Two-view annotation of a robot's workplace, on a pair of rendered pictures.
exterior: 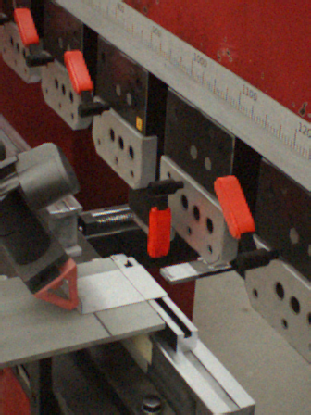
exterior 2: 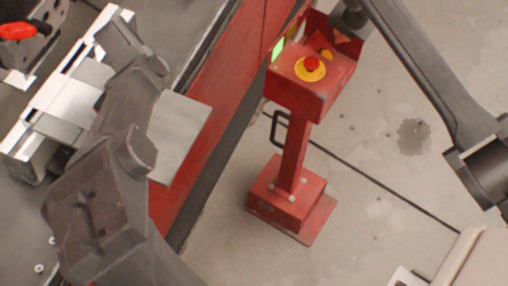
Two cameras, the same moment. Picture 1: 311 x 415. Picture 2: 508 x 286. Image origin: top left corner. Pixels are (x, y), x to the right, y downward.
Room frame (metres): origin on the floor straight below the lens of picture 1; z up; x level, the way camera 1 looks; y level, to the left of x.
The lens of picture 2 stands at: (1.36, 0.79, 2.05)
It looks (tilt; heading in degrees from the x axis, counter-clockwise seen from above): 58 degrees down; 226
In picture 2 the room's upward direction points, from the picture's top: 7 degrees clockwise
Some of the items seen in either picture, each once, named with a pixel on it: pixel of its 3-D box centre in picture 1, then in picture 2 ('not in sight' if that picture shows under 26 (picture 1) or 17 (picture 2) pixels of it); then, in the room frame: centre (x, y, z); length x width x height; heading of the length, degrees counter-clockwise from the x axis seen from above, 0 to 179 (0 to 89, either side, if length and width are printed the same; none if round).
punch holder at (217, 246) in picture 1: (224, 172); not in sight; (0.99, -0.07, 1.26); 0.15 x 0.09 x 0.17; 28
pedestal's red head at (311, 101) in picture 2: not in sight; (314, 62); (0.55, 0.11, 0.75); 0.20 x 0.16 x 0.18; 21
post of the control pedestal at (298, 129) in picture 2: not in sight; (296, 140); (0.55, 0.11, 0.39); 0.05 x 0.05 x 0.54; 21
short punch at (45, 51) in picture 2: (151, 206); (37, 42); (1.14, 0.01, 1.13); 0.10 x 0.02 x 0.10; 28
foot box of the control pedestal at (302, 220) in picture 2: not in sight; (293, 197); (0.54, 0.14, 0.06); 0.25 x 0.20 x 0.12; 111
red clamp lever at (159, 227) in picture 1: (164, 218); not in sight; (0.98, -0.01, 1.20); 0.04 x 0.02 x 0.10; 118
